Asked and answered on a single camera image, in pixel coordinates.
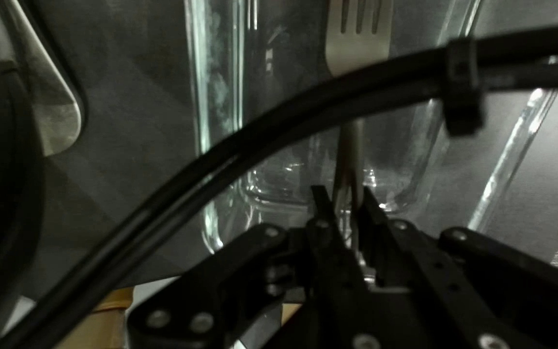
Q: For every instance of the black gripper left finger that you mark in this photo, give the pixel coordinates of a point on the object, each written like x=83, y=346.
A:
x=242, y=291

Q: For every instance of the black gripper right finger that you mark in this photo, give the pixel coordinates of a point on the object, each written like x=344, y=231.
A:
x=486, y=291

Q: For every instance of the silver metal fork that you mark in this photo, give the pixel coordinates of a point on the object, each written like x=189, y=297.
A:
x=358, y=39

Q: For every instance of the small brown tea box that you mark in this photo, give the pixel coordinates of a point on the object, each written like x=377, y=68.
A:
x=106, y=317

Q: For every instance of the rectangular glass container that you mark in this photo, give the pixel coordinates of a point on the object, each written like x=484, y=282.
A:
x=222, y=84

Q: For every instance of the stainless steel electric kettle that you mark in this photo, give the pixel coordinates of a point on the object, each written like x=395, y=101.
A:
x=40, y=98

